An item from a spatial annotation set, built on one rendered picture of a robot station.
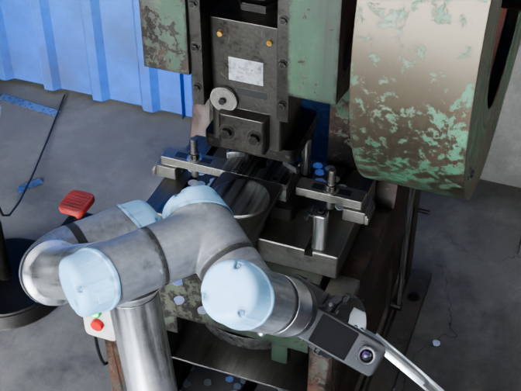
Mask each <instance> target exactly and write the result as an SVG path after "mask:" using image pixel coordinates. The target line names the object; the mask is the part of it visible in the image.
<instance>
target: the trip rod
mask: <svg viewBox="0 0 521 391"><path fill-rule="evenodd" d="M415 190H416V189H413V188H410V189H409V201H408V207H407V214H406V221H405V233H404V239H403V245H402V257H401V264H400V271H399V283H398V289H397V296H396V301H394V300H392V301H391V304H390V309H393V310H398V311H401V310H402V305H403V303H401V300H402V288H403V282H404V276H405V264H406V258H407V251H408V245H409V234H410V227H411V221H412V209H413V203H414V197H415Z"/></svg>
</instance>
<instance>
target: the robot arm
mask: <svg viewBox="0 0 521 391"><path fill-rule="evenodd" d="M162 216H163V219H161V218H160V217H159V216H158V214H157V213H156V211H155V210H154V209H153V208H152V207H151V206H150V205H149V204H148V203H146V202H144V201H142V200H134V201H132V202H127V203H124V204H122V205H120V204H118V205H116V206H115V207H113V208H111V209H107V210H105V211H102V212H100V213H96V214H94V215H91V216H88V217H85V218H84V219H81V220H77V221H75V222H73V223H69V224H67V225H65V226H62V227H58V228H56V229H54V230H52V231H50V232H49V233H47V234H45V235H43V236H42V237H41V238H40V239H38V240H37V241H36V242H35V243H33V244H32V245H31V246H30V247H29V249H28V250H27V251H26V253H25V254H24V255H23V257H22V260H21V262H20V266H19V281H20V284H21V286H22V288H23V290H24V291H25V293H26V294H27V295H28V296H29V297H30V298H31V299H33V300H34V301H36V302H37V303H41V304H43V305H47V306H61V305H64V304H66V303H70V305H71V307H72V309H73V310H75V312H76V313H77V314H78V315H79V316H81V317H90V316H93V315H95V314H97V313H105V312H110V316H111V319H112V325H113V330H114V333H115V337H116V343H117V347H118V351H119V357H120V361H121V365H122V371H123V375H124V379H125V383H126V389H127V391H178V388H177V383H176V378H175V374H174V366H173V362H172V358H171V350H170V346H169V342H168V337H167V330H166V326H165V321H164V314H163V309H162V305H161V301H160V293H159V290H160V289H161V288H162V287H164V286H166V285H169V284H171V283H173V282H176V281H178V280H181V279H183V278H186V277H188V276H190V275H193V274H197V275H198V277H199V278H200V280H201V281H202V288H201V293H202V304H203V306H204V308H205V311H206V312H207V314H208V315H209V316H210V317H211V318H212V319H214V320H215V321H217V322H219V323H221V324H224V325H226V326H227V327H230V328H233V329H236V330H249V331H253V332H257V334H258V335H259V336H260V337H264V336H265V334H270V335H274V336H278V337H296V338H298V339H299V340H300V341H306V342H307V343H309V347H310V348H311V349H313V351H312V352H313V353H315V354H316V355H321V356H323V357H324V358H332V357H334V358H335V359H336V360H338V361H340V362H342V363H344V364H346V365H348V366H350V367H351V368H352V369H355V370H357V371H358V372H360V373H362V374H363V375H367V376H370V375H373V374H374V373H375V371H376V369H377V368H378V366H379V364H380V363H381V360H382V359H383V357H384V356H385V353H386V349H385V346H384V345H383V344H382V343H381V342H380V341H379V340H377V339H375V338H373V337H372V336H370V335H368V334H366V333H364V332H363V331H365V330H366V328H367V321H366V313H365V310H366V309H365V308H364V304H363V303H362V301H361V299H359V298H357V297H356V296H354V295H352V294H351V293H348V292H347V293H344V294H343V295H342V296H341V298H340V297H339V296H335V295H333V296H331V295H330V294H329V293H327V292H326V291H324V290H322V289H321V288H320V287H321V285H319V284H318V283H316V282H314V281H313V280H311V279H309V278H306V277H304V276H301V275H298V274H295V273H291V275H290V277H289V276H287V275H283V274H280V273H277V272H273V271H272V270H270V269H269V267H268V266H267V265H266V263H265V262H264V260H263V258H262V257H261V256H260V254H259V253H258V251H257V250H256V249H255V248H254V246H253V245H252V243H251V242H250V240H249V238H248V237H247V235H246V234H245V233H244V232H243V230H242V228H241V227H240V225H239V224H238V222H237V221H236V219H235V218H234V216H233V212H232V210H231V209H230V208H229V207H228V206H227V205H226V204H225V203H224V201H223V200H222V199H221V197H220V196H219V195H218V194H217V193H216V191H215V190H214V189H212V188H211V187H209V186H207V185H192V186H189V187H187V188H185V189H182V190H181V192H180V193H179V194H177V195H173V196H172V197H171V198H170V199H169V200H168V201H167V203H166V205H165V206H164V209H163V213H162ZM354 326H355V327H354ZM357 328H361V329H362V330H363V331H362V330H359V329H357Z"/></svg>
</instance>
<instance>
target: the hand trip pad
mask: <svg viewBox="0 0 521 391"><path fill-rule="evenodd" d="M94 202H95V197H94V195H93V194H91V193H89V192H83V191H80V190H72V191H70V192H69V193H68V194H67V195H66V196H65V198H64V199H63V200H62V201H61V202H60V204H59V210H60V212H61V213H64V214H67V215H70V216H75V218H76V219H80V218H82V217H83V215H85V214H86V212H87V211H88V210H89V209H90V207H91V206H92V205H93V203H94Z"/></svg>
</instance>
